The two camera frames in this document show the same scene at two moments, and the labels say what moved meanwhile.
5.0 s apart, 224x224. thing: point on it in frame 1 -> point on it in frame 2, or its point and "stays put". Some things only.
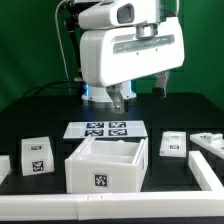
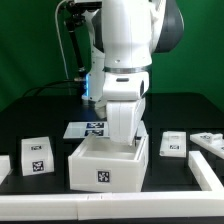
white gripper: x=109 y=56 -> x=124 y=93
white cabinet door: x=173 y=144 stays put
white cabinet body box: x=107 y=165 stays put
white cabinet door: x=212 y=142 stays put
